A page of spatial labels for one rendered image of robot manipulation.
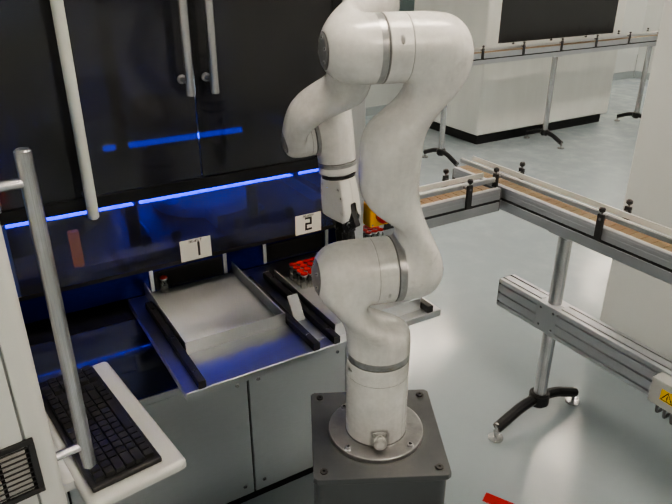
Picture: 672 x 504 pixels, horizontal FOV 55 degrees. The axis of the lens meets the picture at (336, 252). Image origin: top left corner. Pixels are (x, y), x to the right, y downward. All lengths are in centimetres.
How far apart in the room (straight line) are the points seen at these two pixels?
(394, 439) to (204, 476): 99
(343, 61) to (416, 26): 11
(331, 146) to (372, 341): 44
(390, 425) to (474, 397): 164
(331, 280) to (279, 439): 121
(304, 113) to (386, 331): 45
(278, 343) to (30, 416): 62
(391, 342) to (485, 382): 184
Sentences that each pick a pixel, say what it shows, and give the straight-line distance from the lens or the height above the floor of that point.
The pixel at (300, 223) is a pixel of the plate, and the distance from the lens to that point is 186.
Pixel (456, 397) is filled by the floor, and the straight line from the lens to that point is 288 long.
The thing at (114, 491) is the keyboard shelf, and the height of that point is 80.
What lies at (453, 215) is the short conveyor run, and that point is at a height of 87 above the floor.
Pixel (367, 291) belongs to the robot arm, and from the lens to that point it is 109.
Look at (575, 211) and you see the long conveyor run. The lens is 235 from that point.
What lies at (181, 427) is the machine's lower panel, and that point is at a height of 46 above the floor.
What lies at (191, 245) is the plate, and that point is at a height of 103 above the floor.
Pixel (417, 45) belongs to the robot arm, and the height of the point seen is 162.
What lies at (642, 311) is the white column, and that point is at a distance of 303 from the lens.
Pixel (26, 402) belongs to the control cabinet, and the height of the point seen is 107.
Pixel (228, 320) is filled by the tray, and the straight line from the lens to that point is 168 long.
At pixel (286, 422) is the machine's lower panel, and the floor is 33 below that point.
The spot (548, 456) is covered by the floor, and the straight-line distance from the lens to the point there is 268.
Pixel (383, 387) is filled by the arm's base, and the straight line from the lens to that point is 121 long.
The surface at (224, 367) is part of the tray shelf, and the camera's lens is 151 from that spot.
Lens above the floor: 174
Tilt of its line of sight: 25 degrees down
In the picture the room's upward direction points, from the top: straight up
